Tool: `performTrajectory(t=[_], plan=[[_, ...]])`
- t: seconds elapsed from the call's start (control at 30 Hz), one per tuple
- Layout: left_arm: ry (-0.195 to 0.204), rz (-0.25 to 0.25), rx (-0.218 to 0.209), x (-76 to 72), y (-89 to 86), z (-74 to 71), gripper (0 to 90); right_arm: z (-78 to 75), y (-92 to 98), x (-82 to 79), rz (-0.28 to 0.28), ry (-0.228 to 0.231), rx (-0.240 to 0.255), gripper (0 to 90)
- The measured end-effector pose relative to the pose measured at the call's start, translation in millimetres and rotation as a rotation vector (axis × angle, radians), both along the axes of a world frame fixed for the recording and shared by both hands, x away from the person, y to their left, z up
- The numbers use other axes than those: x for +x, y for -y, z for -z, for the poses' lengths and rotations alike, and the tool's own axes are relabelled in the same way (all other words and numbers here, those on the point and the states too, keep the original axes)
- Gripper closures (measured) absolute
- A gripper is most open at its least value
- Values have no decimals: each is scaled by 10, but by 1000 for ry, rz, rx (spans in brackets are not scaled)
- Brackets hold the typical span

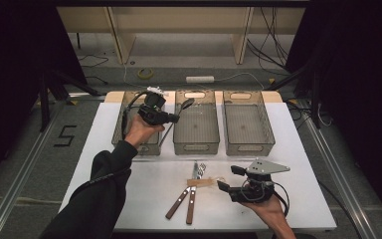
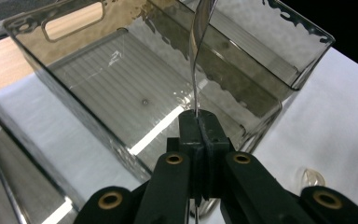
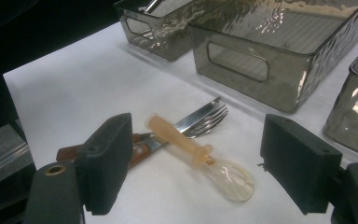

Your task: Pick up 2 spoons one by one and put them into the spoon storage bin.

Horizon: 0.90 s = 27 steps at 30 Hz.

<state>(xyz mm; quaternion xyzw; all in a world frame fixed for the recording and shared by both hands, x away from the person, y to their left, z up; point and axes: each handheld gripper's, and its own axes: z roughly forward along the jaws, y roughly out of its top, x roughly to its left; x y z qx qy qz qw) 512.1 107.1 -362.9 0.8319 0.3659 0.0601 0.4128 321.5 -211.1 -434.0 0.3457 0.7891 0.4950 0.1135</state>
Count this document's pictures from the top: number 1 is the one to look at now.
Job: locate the dark curtain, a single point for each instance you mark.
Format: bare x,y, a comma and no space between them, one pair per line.
10,66
361,83

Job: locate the light wooden shelf unit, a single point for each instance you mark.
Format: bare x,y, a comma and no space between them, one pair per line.
179,20

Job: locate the black metal stand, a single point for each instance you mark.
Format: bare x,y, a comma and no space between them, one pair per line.
315,99
44,99

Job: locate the yellow tape roll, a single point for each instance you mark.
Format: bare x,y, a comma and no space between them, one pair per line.
140,74

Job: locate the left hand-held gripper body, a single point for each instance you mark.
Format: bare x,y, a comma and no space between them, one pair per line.
152,114

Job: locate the person's left hand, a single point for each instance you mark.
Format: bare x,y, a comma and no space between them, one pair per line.
141,131

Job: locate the metal spoon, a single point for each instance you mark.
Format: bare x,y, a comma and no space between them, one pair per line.
187,103

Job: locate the white power strip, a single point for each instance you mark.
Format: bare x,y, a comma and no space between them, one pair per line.
199,79

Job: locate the person's right hand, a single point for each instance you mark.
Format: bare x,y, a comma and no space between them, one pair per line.
268,212

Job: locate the metal floor rail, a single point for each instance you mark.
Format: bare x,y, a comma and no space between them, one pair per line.
338,172
20,176

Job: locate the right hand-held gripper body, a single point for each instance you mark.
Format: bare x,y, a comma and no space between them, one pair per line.
255,192

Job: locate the smoked clear plastic bin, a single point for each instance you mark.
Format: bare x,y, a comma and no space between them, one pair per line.
119,129
195,129
247,124

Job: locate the white table cover sheet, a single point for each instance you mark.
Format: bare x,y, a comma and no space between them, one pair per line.
146,205

